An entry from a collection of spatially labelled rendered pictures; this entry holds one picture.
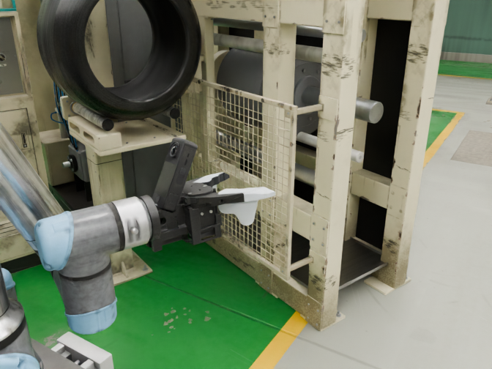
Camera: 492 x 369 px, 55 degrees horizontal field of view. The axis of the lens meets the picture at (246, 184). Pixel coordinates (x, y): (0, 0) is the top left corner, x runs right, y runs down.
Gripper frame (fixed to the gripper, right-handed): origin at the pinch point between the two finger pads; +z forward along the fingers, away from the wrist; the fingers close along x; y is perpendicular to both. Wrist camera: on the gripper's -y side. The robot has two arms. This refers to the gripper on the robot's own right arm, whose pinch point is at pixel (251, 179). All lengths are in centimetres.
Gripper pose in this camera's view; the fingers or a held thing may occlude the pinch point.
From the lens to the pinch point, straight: 82.3
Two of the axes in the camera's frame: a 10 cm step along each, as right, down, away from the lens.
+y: 0.7, 9.6, 2.8
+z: 8.4, -2.1, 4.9
